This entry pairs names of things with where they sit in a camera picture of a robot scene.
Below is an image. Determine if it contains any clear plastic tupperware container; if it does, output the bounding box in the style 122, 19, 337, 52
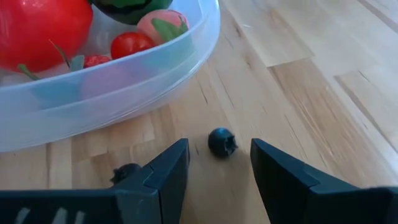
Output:
0, 0, 221, 152

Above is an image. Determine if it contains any small pink peach with leaf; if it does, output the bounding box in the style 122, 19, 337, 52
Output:
136, 9, 190, 46

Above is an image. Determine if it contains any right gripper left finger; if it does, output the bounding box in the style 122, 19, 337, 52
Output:
0, 139, 190, 224

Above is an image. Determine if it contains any dark toy blueberry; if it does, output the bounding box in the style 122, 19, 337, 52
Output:
207, 126, 239, 159

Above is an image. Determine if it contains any black toy blackberry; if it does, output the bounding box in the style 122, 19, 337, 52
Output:
109, 162, 143, 185

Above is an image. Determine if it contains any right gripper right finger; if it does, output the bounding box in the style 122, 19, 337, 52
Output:
251, 139, 398, 224

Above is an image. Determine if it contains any pink round fruit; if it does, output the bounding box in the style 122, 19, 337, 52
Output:
0, 0, 94, 74

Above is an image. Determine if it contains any red cherry with stem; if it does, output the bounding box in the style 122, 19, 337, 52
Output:
110, 32, 156, 60

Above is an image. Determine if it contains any green striped toy watermelon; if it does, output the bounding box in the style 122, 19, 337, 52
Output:
90, 0, 174, 26

